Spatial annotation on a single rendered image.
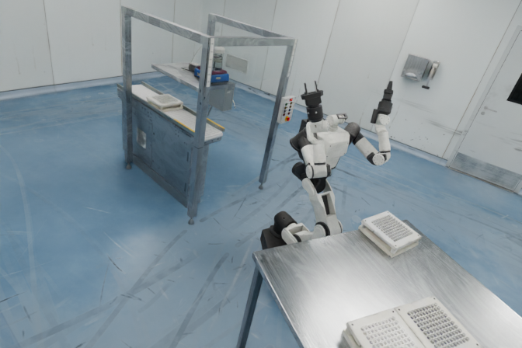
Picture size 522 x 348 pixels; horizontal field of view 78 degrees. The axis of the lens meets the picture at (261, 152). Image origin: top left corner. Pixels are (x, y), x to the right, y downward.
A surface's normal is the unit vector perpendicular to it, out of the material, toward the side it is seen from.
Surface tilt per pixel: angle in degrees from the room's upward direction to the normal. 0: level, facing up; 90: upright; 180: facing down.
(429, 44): 90
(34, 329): 0
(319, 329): 0
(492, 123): 90
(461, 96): 90
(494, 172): 90
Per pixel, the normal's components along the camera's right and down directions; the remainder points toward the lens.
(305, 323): 0.18, -0.87
